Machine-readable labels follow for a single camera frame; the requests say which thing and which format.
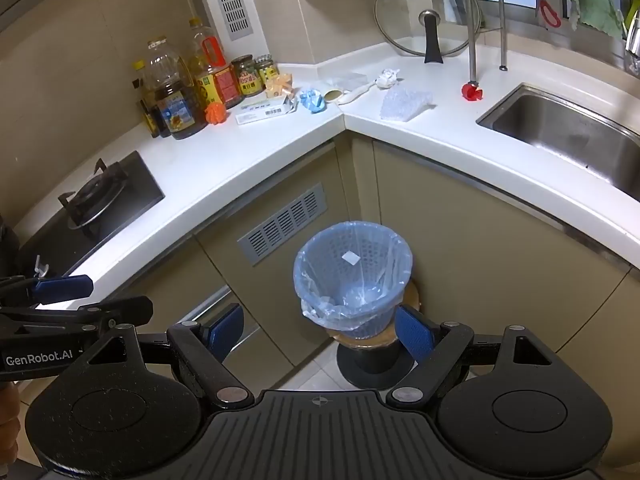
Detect orange net ball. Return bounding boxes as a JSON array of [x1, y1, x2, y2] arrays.
[[205, 102, 228, 125]]

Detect white foam fruit net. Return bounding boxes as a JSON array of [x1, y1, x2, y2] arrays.
[[380, 86, 435, 122]]

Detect white medicine box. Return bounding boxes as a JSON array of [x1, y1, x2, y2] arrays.
[[235, 96, 297, 126]]

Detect red plastic cap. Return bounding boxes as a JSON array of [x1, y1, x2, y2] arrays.
[[461, 81, 484, 102]]

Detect white toothbrush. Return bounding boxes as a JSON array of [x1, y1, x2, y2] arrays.
[[335, 80, 381, 106]]

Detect blue face mask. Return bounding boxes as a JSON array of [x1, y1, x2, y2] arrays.
[[298, 88, 326, 114]]

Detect white tissue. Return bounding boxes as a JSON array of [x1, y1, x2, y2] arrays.
[[375, 68, 399, 90]]

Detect orange snack wrapper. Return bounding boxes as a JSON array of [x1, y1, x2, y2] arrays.
[[265, 74, 294, 99]]

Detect clear plastic tray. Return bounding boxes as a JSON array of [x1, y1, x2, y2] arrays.
[[318, 72, 369, 94]]

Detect blue lined trash basket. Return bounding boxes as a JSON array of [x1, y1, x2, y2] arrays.
[[293, 221, 413, 339]]

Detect person left hand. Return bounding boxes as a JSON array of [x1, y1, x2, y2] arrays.
[[0, 382, 21, 464]]

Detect round wooden stool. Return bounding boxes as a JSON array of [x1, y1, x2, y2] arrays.
[[326, 278, 424, 390]]

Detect cabinet vent grille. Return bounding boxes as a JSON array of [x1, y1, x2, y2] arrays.
[[238, 183, 326, 266]]

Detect black gas stove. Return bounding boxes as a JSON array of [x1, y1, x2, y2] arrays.
[[16, 152, 164, 278]]

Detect large dark oil bottle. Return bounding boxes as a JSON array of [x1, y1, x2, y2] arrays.
[[148, 36, 206, 140]]

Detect stainless steel sink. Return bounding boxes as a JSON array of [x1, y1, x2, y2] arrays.
[[477, 84, 640, 198]]

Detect yellow red oil bottle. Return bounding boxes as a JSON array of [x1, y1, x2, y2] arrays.
[[188, 18, 244, 110]]

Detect large pickle jar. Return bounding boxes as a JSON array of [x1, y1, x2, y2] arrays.
[[231, 54, 265, 98]]

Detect small pickle jar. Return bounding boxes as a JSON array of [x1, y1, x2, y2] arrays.
[[255, 54, 280, 86]]

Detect steel rack rear leg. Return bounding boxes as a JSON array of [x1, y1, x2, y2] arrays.
[[498, 0, 508, 72]]

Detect glass pot lid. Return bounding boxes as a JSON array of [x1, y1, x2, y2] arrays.
[[373, 0, 483, 61]]

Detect green cloth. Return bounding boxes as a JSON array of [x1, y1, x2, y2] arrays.
[[570, 0, 625, 40]]

